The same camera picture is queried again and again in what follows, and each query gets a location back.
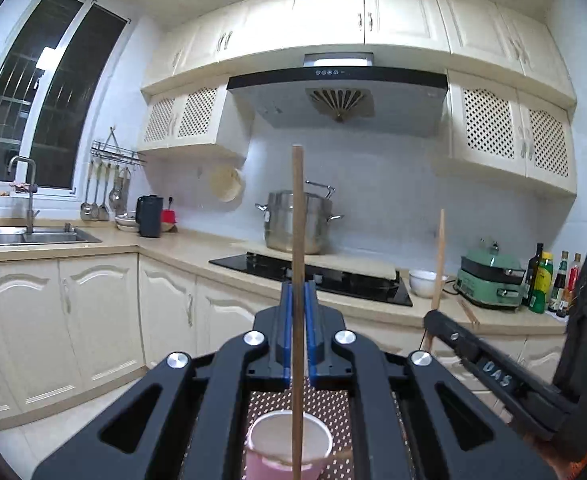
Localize white bowl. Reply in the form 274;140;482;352
408;268;449;299

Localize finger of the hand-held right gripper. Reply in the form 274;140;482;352
422;309;587;462

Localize round woven lid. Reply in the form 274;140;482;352
208;163;246;204

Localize dark sliding window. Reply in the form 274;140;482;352
0;0;132;192

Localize wall utensil rack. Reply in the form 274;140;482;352
90;127;147;167

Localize green electric grill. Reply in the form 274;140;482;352
455;241;527;311

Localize hanging metal skimmer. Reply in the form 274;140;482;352
108;164;131;217

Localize cream lower cabinets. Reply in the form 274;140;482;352
0;252;569;432

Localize metal faucet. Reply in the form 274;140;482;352
7;155;40;235

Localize dark oil bottle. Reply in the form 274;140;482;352
523;242;545;307

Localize brown polka dot tablecloth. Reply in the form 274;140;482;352
182;387;415;480

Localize stainless steel sink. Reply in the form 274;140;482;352
0;223;103;247

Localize large lattice door cabinet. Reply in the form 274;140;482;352
445;69;579;197

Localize pink cup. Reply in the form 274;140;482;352
244;409;334;480

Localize small lattice door cabinet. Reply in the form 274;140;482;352
136;77;235;162

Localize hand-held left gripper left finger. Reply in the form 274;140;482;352
32;280;294;480

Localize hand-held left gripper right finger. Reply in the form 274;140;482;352
305;280;559;480

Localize red sauce bottle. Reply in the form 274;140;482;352
562;253;583;317

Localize black electric kettle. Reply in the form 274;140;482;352
135;194;165;239

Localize dark sauce bottle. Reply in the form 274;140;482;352
548;250;571;314

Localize stainless steel steamer pot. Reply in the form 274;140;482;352
254;179;345;255

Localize cream upper cabinets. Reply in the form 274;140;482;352
140;0;577;111

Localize yellow green bottle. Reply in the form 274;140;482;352
529;252;555;314

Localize light wooden chopstick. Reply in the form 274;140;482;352
420;208;447;352
460;299;481;332
291;144;305;480

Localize cream cabinets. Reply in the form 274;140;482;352
0;252;569;432
140;0;577;111

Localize range hood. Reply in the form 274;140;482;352
225;52;449;139

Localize black gas stove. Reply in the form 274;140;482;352
208;252;414;308

